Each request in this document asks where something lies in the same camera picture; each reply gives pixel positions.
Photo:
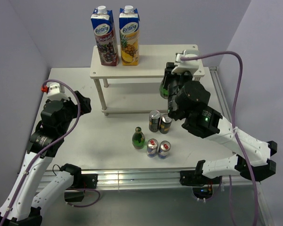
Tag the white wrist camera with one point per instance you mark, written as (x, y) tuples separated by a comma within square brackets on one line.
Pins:
[(55, 92), (187, 65)]

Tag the dark can open top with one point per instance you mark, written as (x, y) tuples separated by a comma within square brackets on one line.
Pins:
[(154, 120)]

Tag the green glass bottle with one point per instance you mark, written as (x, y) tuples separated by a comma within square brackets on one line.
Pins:
[(163, 92), (138, 138)]

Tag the dark can yellow label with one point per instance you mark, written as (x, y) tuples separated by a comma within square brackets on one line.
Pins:
[(165, 123)]

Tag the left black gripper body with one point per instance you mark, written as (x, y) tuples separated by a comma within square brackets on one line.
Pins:
[(70, 109)]

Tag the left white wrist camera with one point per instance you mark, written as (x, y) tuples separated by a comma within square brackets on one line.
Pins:
[(55, 92)]

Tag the aluminium rail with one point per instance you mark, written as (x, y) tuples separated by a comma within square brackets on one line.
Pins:
[(265, 215), (109, 180)]

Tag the grape juice carton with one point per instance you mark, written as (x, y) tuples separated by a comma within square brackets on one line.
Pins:
[(105, 35)]

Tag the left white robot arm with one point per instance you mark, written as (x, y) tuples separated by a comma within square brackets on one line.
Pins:
[(23, 207)]

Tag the aluminium rail right side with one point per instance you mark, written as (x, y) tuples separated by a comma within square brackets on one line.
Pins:
[(265, 215)]

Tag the white two-tier shelf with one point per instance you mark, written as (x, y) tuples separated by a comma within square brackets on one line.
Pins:
[(135, 89)]

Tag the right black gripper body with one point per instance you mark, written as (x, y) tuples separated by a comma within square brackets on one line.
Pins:
[(183, 77)]

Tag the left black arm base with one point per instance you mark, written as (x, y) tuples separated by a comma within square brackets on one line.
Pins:
[(81, 185)]

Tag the pineapple juice carton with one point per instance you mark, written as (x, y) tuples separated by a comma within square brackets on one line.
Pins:
[(129, 29)]

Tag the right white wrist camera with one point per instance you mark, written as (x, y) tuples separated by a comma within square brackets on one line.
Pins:
[(187, 65)]

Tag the silver blue energy can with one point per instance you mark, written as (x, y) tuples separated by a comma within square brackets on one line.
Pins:
[(152, 147)]

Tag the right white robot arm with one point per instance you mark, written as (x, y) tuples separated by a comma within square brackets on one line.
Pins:
[(251, 157)]

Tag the aluminium rail front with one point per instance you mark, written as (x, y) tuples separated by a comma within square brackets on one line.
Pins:
[(109, 180)]

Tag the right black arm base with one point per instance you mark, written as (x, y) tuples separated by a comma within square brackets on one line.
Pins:
[(203, 188)]

